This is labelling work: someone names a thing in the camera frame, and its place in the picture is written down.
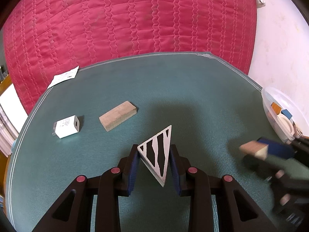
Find clear plastic bowl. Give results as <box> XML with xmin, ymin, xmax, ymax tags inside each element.
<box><xmin>261</xmin><ymin>86</ymin><xmax>308</xmax><ymax>142</ymax></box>

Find orange cube block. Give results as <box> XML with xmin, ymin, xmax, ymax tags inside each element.
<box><xmin>271</xmin><ymin>102</ymin><xmax>282</xmax><ymax>115</ymax></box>

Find white USB power adapter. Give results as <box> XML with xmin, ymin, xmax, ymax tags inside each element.
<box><xmin>52</xmin><ymin>115</ymin><xmax>80</xmax><ymax>139</ymax></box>

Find blue wedge block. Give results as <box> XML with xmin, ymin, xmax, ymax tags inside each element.
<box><xmin>281</xmin><ymin>109</ymin><xmax>292</xmax><ymax>119</ymax></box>

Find white paper slip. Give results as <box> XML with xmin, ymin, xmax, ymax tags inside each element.
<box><xmin>48</xmin><ymin>66</ymin><xmax>79</xmax><ymax>89</ymax></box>

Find plain wooden cube block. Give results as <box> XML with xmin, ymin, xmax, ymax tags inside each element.
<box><xmin>239</xmin><ymin>140</ymin><xmax>269</xmax><ymax>160</ymax></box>

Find white zebra striped triangle block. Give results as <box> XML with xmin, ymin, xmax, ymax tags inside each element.
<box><xmin>137</xmin><ymin>125</ymin><xmax>172</xmax><ymax>187</ymax></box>

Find plain rectangular wooden block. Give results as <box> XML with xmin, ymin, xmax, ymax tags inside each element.
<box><xmin>99</xmin><ymin>101</ymin><xmax>137</xmax><ymax>132</ymax></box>

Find orange white striped block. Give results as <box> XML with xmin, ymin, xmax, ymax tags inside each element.
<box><xmin>292</xmin><ymin>122</ymin><xmax>304</xmax><ymax>138</ymax></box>

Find red quilted cover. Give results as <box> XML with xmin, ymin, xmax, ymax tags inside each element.
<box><xmin>3</xmin><ymin>0</ymin><xmax>257</xmax><ymax>113</ymax></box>

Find white ceramic plate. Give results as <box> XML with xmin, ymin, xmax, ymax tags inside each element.
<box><xmin>277</xmin><ymin>114</ymin><xmax>295</xmax><ymax>140</ymax></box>

